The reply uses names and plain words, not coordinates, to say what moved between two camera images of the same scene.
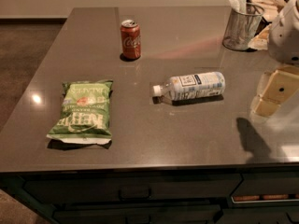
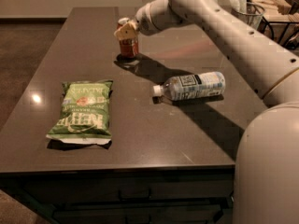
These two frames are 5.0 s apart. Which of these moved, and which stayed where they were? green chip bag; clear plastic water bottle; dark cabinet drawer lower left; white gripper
Moved: white gripper
Stayed: dark cabinet drawer lower left; clear plastic water bottle; green chip bag
